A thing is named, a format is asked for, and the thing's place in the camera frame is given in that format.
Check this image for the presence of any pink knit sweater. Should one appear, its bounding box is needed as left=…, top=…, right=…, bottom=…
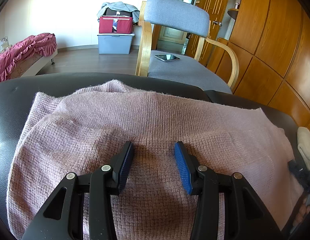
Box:
left=6, top=80, right=303, bottom=239

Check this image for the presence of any person's right hand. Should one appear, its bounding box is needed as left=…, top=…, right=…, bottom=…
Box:
left=293, top=194, right=310, bottom=226

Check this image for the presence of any smartphone on chair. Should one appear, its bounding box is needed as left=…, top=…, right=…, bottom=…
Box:
left=155, top=54, right=180, bottom=62

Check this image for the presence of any grey plastic bin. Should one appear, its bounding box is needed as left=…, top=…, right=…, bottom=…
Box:
left=97, top=33, right=135, bottom=54

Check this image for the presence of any grey chair with wooden arms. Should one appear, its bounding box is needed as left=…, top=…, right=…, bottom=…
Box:
left=135, top=0, right=239, bottom=94

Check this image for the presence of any wooden wardrobe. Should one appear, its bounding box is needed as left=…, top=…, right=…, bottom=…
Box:
left=207, top=0, right=310, bottom=133

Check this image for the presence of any pink ruffled bedding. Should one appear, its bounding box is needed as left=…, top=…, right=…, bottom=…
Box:
left=0, top=33, right=57, bottom=83

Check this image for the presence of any red storage box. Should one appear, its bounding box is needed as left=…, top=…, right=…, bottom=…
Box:
left=99, top=16, right=133, bottom=34

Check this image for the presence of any grey cloth on box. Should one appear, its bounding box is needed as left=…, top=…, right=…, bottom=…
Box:
left=97, top=2, right=140, bottom=23

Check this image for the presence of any wooden door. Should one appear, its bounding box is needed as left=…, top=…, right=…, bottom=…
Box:
left=185, top=0, right=228, bottom=66

